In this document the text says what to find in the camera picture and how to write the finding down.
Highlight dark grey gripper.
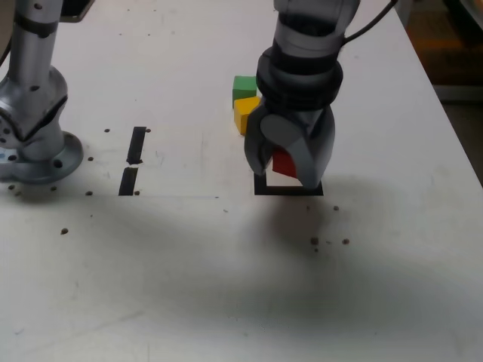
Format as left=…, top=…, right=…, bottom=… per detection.
left=244, top=103, right=337, bottom=190

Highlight red cube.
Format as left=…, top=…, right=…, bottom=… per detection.
left=271, top=148, right=299, bottom=178

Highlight yellow cube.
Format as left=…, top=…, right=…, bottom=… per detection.
left=233, top=96, right=262, bottom=136

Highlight green cube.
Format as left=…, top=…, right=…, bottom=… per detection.
left=232, top=75, right=258, bottom=109

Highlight black tape square outline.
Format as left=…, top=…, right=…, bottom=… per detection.
left=254, top=169, right=325, bottom=197

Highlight black tape strip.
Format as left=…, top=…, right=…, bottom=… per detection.
left=118, top=126, right=147, bottom=197

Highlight black smartphone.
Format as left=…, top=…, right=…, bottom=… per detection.
left=60, top=0, right=95, bottom=18

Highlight black cable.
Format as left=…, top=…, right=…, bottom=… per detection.
left=342, top=0, right=398, bottom=43

